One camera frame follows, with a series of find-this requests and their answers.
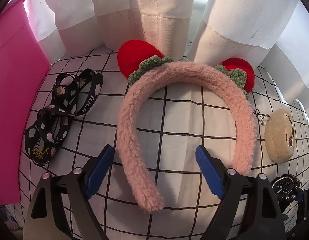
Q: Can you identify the beige plush keychain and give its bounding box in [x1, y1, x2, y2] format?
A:
[254, 107, 296, 164]

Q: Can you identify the black floral lanyard strap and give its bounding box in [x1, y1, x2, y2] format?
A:
[24, 68, 104, 167]

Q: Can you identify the pink fuzzy strawberry headband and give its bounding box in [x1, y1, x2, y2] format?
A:
[117, 40, 256, 213]

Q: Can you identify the black wrist watch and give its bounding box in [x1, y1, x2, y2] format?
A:
[271, 174, 301, 212]

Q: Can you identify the white grid tablecloth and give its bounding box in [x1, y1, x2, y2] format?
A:
[4, 42, 309, 240]

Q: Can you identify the pink plastic storage bin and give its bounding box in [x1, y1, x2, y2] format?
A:
[0, 0, 49, 205]

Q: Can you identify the white curtain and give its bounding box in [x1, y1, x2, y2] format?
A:
[27, 0, 309, 117]

